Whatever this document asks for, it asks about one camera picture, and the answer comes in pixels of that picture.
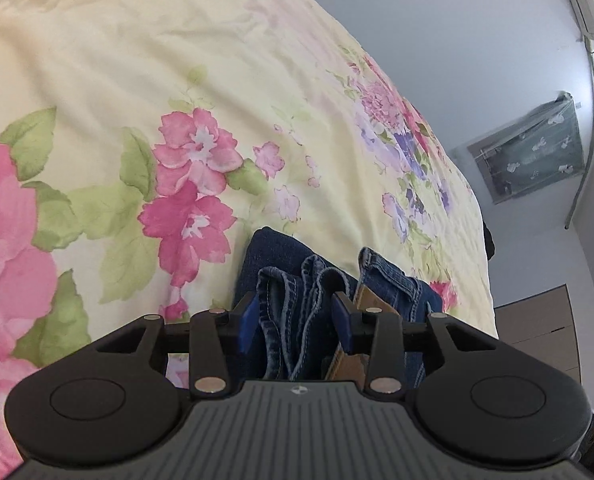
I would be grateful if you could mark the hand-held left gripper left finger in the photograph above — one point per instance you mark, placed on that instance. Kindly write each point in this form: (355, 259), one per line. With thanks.
(244, 327)

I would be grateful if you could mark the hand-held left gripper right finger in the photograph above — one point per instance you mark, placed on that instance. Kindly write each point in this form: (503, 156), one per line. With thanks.
(342, 322)

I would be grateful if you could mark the blue denim pants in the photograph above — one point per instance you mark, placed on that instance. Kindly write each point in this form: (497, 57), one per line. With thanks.
(277, 255)

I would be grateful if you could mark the black jacket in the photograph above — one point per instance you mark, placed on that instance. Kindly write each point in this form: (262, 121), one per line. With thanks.
(488, 242)

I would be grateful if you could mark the brown wooden wardrobe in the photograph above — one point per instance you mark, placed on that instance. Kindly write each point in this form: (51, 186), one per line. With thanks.
(537, 330)

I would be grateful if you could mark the plastic-covered window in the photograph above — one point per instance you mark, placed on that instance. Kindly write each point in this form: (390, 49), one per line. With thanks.
(532, 152)

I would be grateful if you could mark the yellow floral bed sheet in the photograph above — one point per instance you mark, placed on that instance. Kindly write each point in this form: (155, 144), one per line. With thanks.
(127, 60)

